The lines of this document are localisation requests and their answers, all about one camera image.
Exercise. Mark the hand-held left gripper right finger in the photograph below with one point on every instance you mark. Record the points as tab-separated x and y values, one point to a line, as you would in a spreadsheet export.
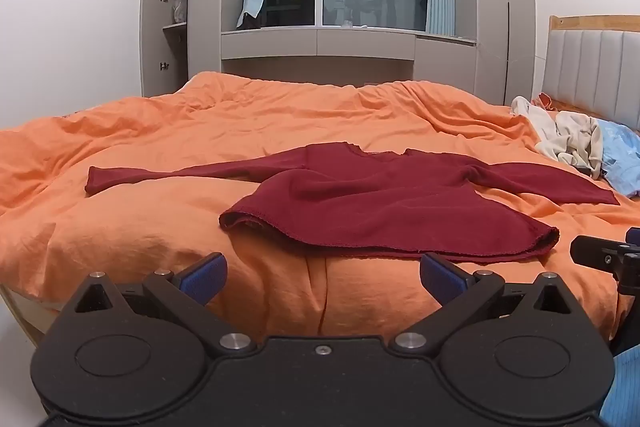
442	279

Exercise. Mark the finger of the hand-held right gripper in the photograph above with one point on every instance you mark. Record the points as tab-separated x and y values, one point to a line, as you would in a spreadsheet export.
590	252

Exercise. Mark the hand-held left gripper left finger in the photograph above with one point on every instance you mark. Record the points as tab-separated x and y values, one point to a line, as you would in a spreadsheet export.
205	278

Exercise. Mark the dark red sweater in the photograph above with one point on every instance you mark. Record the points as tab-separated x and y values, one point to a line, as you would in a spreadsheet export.
375	207

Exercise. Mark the light blue garment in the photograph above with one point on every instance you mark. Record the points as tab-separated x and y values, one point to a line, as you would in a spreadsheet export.
622	157

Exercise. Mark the beige garment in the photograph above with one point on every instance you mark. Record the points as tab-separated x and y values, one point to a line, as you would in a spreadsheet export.
575	137

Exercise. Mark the person's blue pants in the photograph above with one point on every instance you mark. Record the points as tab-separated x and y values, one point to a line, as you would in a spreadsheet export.
625	392

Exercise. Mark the white garment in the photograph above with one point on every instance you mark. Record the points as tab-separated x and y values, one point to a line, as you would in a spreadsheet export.
527	109

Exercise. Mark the orange blanket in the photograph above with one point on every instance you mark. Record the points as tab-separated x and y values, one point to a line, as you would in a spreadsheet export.
150	132

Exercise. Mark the grey padded headboard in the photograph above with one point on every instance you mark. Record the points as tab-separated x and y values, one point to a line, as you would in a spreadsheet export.
595	62

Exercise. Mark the grey closed wardrobe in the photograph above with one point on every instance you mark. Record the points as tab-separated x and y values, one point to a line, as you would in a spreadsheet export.
502	7

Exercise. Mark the white plastic bag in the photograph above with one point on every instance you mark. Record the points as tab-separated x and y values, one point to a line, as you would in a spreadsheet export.
180	9

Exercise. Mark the wooden bed frame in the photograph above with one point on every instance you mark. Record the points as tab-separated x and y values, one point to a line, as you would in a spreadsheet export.
25	322

